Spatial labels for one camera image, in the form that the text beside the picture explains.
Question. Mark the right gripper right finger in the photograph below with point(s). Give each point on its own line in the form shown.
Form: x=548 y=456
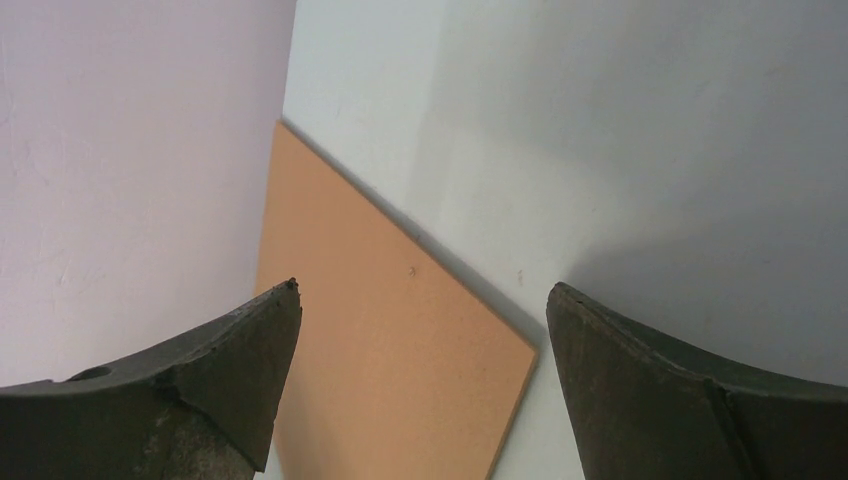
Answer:
x=645 y=405

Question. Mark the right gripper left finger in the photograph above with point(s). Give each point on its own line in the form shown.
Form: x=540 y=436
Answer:
x=200 y=405

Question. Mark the brown backing board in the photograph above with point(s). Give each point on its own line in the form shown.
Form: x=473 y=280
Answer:
x=400 y=371

